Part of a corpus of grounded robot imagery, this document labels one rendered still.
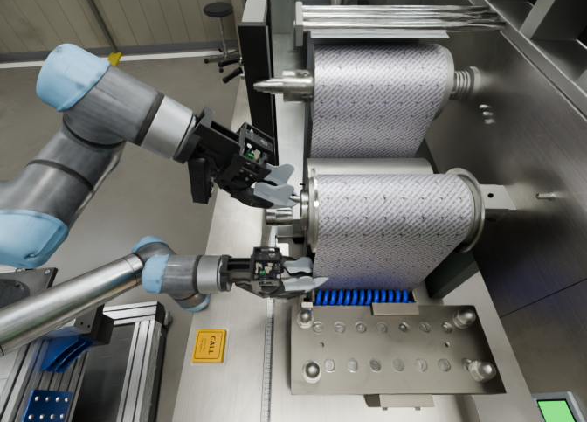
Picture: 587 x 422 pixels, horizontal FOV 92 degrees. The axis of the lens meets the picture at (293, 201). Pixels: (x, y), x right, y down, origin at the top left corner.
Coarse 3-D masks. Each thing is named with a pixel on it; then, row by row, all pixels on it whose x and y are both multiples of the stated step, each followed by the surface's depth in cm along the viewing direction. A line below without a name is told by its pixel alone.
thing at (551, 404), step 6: (540, 402) 40; (546, 402) 39; (552, 402) 39; (558, 402) 38; (564, 402) 37; (546, 408) 39; (552, 408) 39; (558, 408) 38; (564, 408) 37; (546, 414) 39; (552, 414) 39; (558, 414) 38; (564, 414) 37; (570, 414) 36; (546, 420) 39; (552, 420) 39; (558, 420) 38; (564, 420) 37; (570, 420) 36
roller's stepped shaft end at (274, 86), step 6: (270, 78) 57; (276, 78) 57; (282, 78) 57; (258, 84) 57; (264, 84) 57; (270, 84) 56; (276, 84) 56; (282, 84) 56; (258, 90) 58; (264, 90) 57; (270, 90) 57; (276, 90) 57; (282, 90) 57
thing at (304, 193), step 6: (300, 192) 48; (306, 192) 48; (300, 198) 47; (306, 198) 47; (300, 204) 46; (306, 204) 46; (300, 210) 46; (306, 210) 46; (300, 216) 46; (306, 216) 46; (300, 222) 47; (306, 222) 47; (300, 228) 48; (306, 228) 48
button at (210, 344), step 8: (200, 336) 68; (208, 336) 68; (216, 336) 68; (224, 336) 68; (200, 344) 67; (208, 344) 67; (216, 344) 67; (224, 344) 68; (200, 352) 66; (208, 352) 66; (216, 352) 66; (192, 360) 65; (200, 360) 65; (208, 360) 65; (216, 360) 65
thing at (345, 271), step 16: (320, 256) 50; (336, 256) 50; (352, 256) 50; (368, 256) 50; (384, 256) 50; (400, 256) 50; (416, 256) 50; (432, 256) 51; (320, 272) 56; (336, 272) 56; (352, 272) 56; (368, 272) 56; (384, 272) 56; (400, 272) 56; (416, 272) 56; (320, 288) 64; (336, 288) 64; (352, 288) 64; (368, 288) 64; (384, 288) 64; (400, 288) 64
